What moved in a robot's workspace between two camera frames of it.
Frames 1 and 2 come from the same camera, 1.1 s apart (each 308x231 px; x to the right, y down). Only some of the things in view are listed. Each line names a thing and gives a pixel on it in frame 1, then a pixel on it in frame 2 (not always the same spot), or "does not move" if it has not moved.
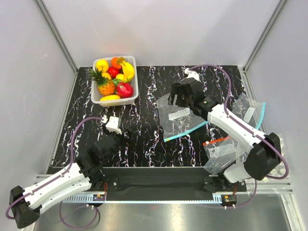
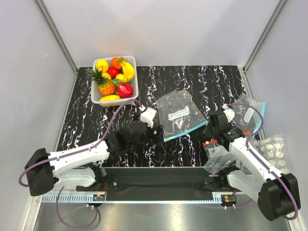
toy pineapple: x=106 y=87 does not move
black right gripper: x=175 y=88 to x=207 y=131
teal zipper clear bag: x=177 y=120 does not move
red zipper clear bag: x=225 y=153 does not move
